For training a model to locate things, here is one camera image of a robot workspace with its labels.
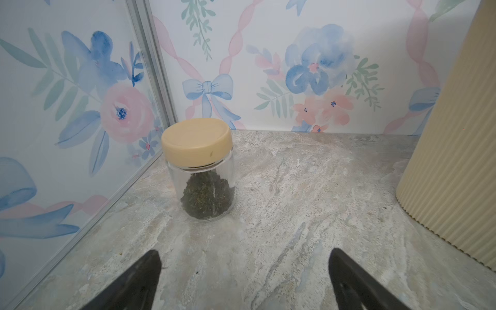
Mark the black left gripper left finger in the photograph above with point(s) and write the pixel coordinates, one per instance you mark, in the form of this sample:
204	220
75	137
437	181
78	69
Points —
134	289

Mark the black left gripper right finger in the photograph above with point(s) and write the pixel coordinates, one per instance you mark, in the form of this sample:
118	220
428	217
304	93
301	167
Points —
355	288

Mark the cream ribbed trash bin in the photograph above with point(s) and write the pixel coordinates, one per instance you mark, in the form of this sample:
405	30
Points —
449	184

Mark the glass jar light wood lid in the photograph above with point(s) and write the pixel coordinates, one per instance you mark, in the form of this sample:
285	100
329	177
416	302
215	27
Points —
199	156

